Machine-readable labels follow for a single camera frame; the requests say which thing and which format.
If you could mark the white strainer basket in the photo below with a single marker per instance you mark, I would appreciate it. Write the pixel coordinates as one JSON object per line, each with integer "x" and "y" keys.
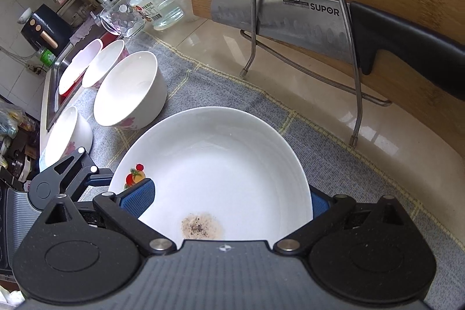
{"x": 78, "y": 66}

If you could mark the grey checked cloth mat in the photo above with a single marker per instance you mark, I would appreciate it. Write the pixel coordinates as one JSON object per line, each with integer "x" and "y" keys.
{"x": 203, "y": 85}

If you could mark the crumpled plastic bag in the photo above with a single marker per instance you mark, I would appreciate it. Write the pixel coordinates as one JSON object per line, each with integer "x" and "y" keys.
{"x": 11, "y": 117}

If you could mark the clear glass mug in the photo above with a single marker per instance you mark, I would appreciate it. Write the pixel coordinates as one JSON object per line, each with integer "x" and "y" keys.
{"x": 123, "y": 19}

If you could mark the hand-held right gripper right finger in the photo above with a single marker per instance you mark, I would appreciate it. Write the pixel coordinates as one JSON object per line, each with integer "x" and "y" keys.
{"x": 319, "y": 206}

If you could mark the steel sink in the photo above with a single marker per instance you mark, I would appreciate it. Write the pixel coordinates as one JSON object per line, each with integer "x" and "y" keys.
{"x": 54, "y": 92}

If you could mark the large white pink floral bowl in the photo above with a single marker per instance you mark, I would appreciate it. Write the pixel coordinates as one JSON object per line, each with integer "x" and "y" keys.
{"x": 127, "y": 92}

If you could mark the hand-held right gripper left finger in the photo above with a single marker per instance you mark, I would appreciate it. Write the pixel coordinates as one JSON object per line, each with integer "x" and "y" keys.
{"x": 140, "y": 197}

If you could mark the black air fryer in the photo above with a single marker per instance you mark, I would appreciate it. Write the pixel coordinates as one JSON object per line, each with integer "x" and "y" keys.
{"x": 43, "y": 26}

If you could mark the white power strip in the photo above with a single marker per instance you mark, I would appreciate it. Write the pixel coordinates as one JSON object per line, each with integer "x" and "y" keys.
{"x": 34, "y": 69}

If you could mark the brown stained white floral plate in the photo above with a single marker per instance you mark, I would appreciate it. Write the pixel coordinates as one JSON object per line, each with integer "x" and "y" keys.
{"x": 218, "y": 168}

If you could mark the purple cloth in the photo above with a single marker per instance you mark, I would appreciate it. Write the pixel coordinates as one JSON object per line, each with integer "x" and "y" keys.
{"x": 81, "y": 34}

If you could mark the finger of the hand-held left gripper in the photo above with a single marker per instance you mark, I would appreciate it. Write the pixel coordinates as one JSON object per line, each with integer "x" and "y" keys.
{"x": 78, "y": 163}
{"x": 100, "y": 177}

